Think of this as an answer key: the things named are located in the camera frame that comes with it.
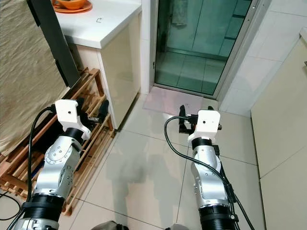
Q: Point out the grey right robot foot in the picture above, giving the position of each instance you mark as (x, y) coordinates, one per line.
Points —
(177, 227)

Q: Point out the orange bowl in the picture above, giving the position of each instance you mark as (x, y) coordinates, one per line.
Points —
(69, 4)

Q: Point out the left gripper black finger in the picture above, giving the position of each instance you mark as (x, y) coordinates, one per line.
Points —
(104, 109)
(80, 102)

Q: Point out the grey left robot foot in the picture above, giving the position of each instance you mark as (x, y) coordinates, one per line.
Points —
(103, 226)

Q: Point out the wooden slatted rack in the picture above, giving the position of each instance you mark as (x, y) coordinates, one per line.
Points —
(9, 179)

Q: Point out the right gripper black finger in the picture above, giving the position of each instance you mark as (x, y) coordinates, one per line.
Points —
(210, 108)
(183, 117)

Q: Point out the tinted glass sliding door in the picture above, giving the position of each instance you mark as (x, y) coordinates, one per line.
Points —
(196, 48)

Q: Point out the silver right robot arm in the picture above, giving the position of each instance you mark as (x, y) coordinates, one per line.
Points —
(208, 182)

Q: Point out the silver sliding door frame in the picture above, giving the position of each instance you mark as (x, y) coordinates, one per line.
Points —
(244, 43)

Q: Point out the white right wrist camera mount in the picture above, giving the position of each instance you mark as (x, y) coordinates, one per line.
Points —
(207, 120)

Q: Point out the plain beige cabinet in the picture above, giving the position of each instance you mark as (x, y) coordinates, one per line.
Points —
(283, 143)

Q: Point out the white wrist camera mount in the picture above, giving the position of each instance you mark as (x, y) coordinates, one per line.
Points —
(207, 120)
(67, 111)

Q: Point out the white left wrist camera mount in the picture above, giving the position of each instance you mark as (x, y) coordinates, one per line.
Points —
(67, 111)

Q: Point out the orange plate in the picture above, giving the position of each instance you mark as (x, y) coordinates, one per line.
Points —
(85, 9)

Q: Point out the white topped counter cabinet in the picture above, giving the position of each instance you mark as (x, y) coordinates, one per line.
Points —
(105, 28)

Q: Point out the grey robot foot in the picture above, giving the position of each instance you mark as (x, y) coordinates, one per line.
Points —
(103, 226)
(177, 227)

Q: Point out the beige wrinkled cloth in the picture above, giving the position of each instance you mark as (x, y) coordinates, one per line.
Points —
(29, 72)

